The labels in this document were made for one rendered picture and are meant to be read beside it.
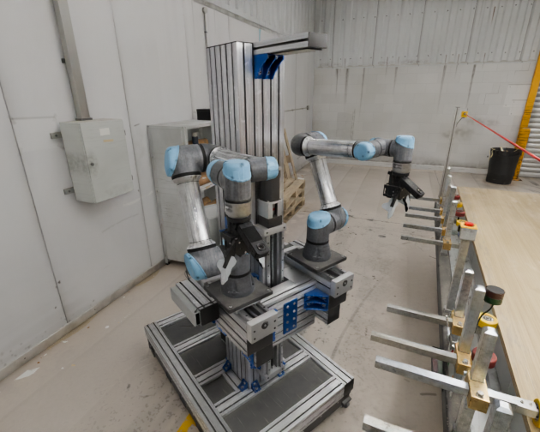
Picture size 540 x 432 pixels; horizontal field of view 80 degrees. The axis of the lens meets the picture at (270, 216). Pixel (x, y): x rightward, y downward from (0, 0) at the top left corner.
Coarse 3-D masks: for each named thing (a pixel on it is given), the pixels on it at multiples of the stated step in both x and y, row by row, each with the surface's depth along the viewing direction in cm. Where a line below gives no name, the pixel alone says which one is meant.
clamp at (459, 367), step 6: (456, 348) 131; (462, 354) 128; (468, 354) 128; (462, 360) 125; (468, 360) 125; (456, 366) 126; (462, 366) 123; (468, 366) 123; (456, 372) 125; (462, 372) 124
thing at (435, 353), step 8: (376, 336) 139; (384, 336) 139; (392, 336) 139; (384, 344) 139; (392, 344) 137; (400, 344) 135; (408, 344) 135; (416, 344) 135; (416, 352) 134; (424, 352) 132; (432, 352) 131; (440, 352) 130; (448, 352) 130; (448, 360) 129; (456, 360) 127
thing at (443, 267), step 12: (444, 264) 229; (444, 276) 214; (444, 288) 201; (444, 300) 189; (444, 312) 179; (444, 336) 161; (444, 348) 154; (444, 372) 141; (444, 396) 132; (456, 396) 130; (444, 408) 128; (456, 408) 125; (444, 420) 125
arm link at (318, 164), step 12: (312, 132) 167; (312, 156) 167; (324, 156) 168; (312, 168) 170; (324, 168) 168; (324, 180) 168; (324, 192) 169; (324, 204) 171; (336, 204) 169; (336, 216) 167; (336, 228) 168
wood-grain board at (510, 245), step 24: (480, 192) 323; (504, 192) 322; (480, 216) 261; (504, 216) 261; (528, 216) 260; (480, 240) 219; (504, 240) 219; (528, 240) 218; (480, 264) 189; (504, 264) 188; (528, 264) 188; (504, 288) 165; (528, 288) 165; (504, 312) 147; (528, 312) 147; (504, 336) 133; (528, 336) 133; (528, 360) 121; (528, 384) 111
